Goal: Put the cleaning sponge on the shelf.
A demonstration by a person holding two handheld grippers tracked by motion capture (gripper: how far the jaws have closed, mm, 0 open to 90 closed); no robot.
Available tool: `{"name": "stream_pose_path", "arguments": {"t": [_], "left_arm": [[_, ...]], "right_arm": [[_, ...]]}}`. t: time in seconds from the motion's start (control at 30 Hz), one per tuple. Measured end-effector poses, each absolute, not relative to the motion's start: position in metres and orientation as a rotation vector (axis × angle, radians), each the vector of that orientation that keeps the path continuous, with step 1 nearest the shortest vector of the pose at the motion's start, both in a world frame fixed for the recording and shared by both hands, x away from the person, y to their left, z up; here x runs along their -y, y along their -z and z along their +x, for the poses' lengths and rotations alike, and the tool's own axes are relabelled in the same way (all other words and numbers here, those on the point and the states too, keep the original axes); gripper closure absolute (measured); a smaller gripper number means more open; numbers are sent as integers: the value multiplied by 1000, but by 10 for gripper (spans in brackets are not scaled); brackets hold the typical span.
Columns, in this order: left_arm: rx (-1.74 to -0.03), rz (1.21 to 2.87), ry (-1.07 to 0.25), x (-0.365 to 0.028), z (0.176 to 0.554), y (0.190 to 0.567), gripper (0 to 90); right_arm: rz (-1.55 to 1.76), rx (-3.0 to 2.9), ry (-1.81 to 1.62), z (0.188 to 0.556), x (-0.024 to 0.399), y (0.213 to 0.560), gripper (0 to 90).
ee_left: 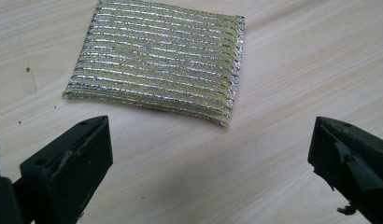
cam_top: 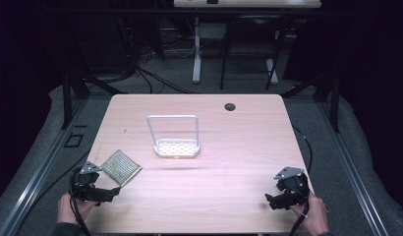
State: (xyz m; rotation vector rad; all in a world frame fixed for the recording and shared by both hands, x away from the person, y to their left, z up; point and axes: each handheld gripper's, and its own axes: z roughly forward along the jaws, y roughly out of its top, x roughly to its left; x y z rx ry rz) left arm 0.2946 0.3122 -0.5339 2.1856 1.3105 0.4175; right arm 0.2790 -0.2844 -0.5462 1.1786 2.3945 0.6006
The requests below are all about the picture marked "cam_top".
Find grey metal floor rail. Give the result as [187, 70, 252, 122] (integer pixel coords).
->
[0, 97, 89, 236]
[316, 99, 391, 236]

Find black chair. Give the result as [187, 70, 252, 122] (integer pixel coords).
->
[219, 14, 289, 91]

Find person's right hand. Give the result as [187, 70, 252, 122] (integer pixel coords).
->
[288, 191, 330, 236]

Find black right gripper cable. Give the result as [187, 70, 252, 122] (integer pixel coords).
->
[287, 125, 315, 236]

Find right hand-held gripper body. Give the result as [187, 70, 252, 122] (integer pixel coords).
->
[273, 165, 312, 210]

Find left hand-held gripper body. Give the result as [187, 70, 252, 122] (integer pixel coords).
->
[70, 160, 107, 203]

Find white desk with metal legs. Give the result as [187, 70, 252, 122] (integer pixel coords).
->
[172, 0, 322, 85]

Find person's left hand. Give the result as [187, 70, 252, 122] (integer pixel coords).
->
[56, 192, 99, 226]

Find white rack with tall handle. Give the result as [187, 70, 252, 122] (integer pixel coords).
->
[145, 114, 202, 159]

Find square olive mesh cloth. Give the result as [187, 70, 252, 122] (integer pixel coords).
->
[100, 148, 143, 188]

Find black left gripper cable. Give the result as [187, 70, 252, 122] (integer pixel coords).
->
[68, 166, 93, 236]

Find black metal stand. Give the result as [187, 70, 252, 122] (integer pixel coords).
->
[56, 19, 129, 130]
[281, 65, 342, 134]

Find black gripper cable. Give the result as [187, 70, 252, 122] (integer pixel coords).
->
[287, 125, 315, 236]
[68, 166, 93, 236]

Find black floor cables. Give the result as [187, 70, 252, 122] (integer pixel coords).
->
[117, 19, 203, 96]

